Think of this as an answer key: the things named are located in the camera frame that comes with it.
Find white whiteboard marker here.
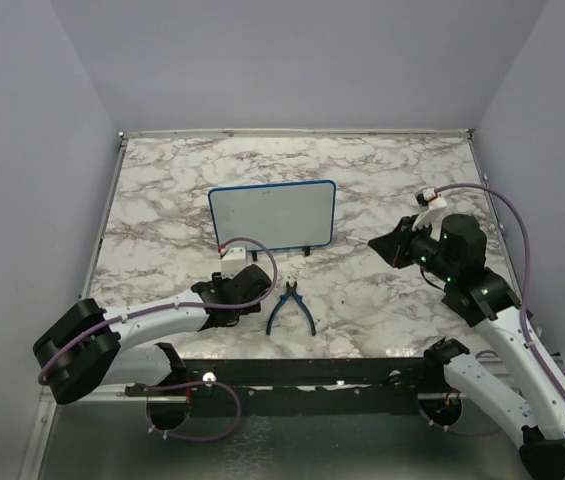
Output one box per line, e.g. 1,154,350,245
347,236,369,245

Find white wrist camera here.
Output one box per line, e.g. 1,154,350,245
412,187,448,231
218,243,248,279

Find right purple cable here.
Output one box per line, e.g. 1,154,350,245
434,182,565,441

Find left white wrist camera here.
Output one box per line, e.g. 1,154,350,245
218,243,248,279

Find blue framed whiteboard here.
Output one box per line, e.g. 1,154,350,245
208,179,337,254

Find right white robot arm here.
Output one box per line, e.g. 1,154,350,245
368,214,565,479

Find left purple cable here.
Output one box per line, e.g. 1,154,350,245
36,238,279,386

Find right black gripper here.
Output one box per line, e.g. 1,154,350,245
370,213,458,282

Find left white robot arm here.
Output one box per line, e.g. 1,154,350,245
33,265,275,405

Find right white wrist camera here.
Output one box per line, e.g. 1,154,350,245
412,187,448,231

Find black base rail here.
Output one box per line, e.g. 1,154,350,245
126,354,483,419

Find purple cable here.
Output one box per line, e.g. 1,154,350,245
434,182,565,441
36,238,279,386

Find blue handled pliers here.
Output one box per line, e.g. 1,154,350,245
266,280,318,337

